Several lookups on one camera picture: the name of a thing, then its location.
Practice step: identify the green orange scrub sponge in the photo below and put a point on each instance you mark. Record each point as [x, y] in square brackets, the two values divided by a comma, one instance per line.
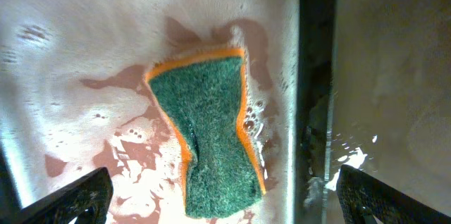
[204, 99]

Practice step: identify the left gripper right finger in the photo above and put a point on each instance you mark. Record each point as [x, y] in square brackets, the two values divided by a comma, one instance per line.
[364, 199]

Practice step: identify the black soapy water tray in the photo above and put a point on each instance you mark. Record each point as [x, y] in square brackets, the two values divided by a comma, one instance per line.
[73, 98]

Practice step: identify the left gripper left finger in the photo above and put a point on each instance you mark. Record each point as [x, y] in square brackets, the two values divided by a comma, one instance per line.
[85, 200]

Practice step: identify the brown serving tray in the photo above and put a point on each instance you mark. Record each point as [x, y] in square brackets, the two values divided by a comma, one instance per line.
[391, 98]

